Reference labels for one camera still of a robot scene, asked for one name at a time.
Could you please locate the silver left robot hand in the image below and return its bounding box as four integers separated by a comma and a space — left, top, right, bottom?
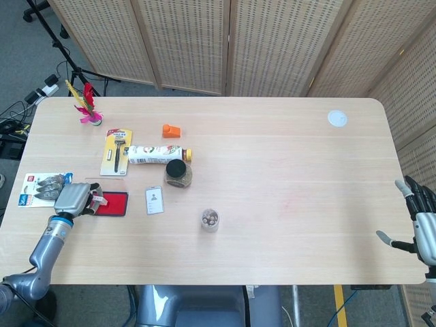
53, 182, 104, 217

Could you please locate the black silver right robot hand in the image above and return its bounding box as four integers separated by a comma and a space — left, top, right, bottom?
375, 175, 436, 266

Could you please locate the red rectangular tray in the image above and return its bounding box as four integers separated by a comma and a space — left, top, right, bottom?
92, 191, 129, 217

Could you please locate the blue blister pack of clips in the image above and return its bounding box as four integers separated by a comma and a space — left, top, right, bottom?
16, 172, 74, 208

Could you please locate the yellow razor blister pack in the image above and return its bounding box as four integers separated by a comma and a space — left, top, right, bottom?
99, 127, 134, 177

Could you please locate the black box under table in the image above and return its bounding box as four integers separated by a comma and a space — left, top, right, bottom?
350, 284, 392, 291

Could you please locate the white ID card badge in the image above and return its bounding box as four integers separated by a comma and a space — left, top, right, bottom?
145, 185, 165, 216

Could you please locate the white bottle orange cap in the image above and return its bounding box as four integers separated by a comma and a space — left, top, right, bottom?
126, 144, 193, 166

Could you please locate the colourful feather shuttlecock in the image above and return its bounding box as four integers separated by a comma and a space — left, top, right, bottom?
64, 80, 104, 127

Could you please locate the black lid spice jar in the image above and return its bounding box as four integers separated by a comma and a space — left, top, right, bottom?
163, 159, 193, 189

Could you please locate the white power strip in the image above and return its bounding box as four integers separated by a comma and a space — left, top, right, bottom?
35, 83, 59, 97

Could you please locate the orange plastic block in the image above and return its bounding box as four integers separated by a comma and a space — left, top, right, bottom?
161, 124, 183, 139

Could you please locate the black tripod stand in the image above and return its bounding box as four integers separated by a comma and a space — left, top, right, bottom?
25, 0, 120, 98

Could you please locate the clear cup with nuts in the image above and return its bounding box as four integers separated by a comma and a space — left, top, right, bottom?
198, 208, 221, 234

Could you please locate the white table leg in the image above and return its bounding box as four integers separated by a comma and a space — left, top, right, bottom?
292, 285, 301, 327

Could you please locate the black chair caster base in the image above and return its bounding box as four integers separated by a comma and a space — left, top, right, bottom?
22, 0, 48, 23

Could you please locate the white round cable grommet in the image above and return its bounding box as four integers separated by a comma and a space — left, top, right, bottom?
327, 108, 349, 128

